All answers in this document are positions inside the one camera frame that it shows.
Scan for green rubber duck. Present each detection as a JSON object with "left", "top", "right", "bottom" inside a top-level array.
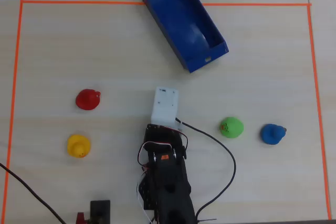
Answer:
[{"left": 219, "top": 116, "right": 245, "bottom": 139}]

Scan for blue rectangular box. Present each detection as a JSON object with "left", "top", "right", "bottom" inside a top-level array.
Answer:
[{"left": 141, "top": 0, "right": 229, "bottom": 74}]

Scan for small black box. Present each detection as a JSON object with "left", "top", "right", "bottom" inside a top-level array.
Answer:
[{"left": 88, "top": 199, "right": 111, "bottom": 224}]

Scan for thick black cable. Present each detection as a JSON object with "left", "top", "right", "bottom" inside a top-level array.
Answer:
[{"left": 0, "top": 163, "right": 68, "bottom": 224}]

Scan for white camera housing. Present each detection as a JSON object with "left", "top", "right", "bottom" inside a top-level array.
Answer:
[{"left": 151, "top": 86, "right": 183, "bottom": 132}]

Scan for black camera cable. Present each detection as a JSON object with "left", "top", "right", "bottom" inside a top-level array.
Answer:
[{"left": 175, "top": 117, "right": 237, "bottom": 224}]

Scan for blue rubber duck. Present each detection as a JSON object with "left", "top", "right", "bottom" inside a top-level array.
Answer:
[{"left": 260, "top": 123, "right": 287, "bottom": 145}]

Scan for red rubber duck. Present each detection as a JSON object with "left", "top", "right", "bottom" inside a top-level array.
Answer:
[{"left": 75, "top": 89, "right": 101, "bottom": 111}]

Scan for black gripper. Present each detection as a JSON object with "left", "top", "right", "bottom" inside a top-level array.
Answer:
[{"left": 143, "top": 123, "right": 188, "bottom": 159}]

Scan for yellow rubber duck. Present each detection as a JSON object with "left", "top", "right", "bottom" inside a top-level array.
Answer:
[{"left": 67, "top": 134, "right": 91, "bottom": 159}]

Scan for orange tape border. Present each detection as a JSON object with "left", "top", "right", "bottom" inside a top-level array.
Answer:
[{"left": 2, "top": 0, "right": 332, "bottom": 221}]

